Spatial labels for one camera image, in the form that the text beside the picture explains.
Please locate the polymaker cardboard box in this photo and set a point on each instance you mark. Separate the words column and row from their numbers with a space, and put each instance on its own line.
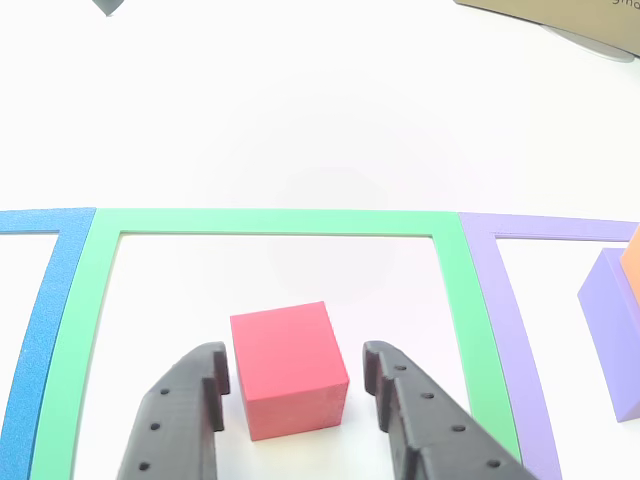
column 560, row 10

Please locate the green square frame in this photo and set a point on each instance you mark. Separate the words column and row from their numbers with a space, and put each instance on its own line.
column 275, row 222

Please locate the blue square frame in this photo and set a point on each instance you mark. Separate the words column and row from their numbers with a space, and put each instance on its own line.
column 35, row 325

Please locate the small red cube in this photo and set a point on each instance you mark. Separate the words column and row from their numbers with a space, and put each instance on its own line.
column 287, row 360

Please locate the purple square frame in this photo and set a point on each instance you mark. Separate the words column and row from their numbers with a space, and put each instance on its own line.
column 485, row 270

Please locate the orange block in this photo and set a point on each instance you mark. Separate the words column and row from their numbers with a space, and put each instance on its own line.
column 632, row 265

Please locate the purple block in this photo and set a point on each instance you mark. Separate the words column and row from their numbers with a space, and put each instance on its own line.
column 610, row 340

